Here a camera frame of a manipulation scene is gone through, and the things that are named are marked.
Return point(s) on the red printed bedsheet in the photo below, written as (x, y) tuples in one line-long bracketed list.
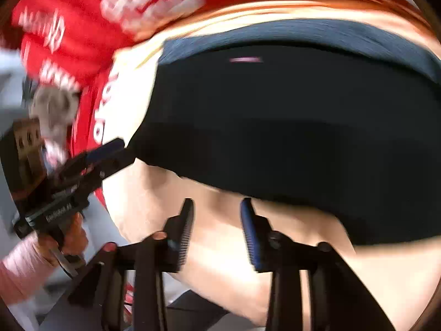
[(69, 41)]

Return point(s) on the black pants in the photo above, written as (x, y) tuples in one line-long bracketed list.
[(275, 127)]

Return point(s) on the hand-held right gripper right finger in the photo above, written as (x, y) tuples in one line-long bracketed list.
[(249, 238)]

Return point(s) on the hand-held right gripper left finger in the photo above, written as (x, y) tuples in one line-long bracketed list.
[(185, 236)]

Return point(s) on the grey cloth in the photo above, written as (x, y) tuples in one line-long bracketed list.
[(51, 117)]

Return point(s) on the peach patterned blanket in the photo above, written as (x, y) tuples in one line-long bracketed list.
[(155, 196)]

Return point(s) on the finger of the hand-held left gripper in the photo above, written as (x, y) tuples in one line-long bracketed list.
[(103, 152), (117, 163)]

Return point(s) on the person's left hand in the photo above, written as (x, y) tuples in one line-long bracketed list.
[(75, 239)]

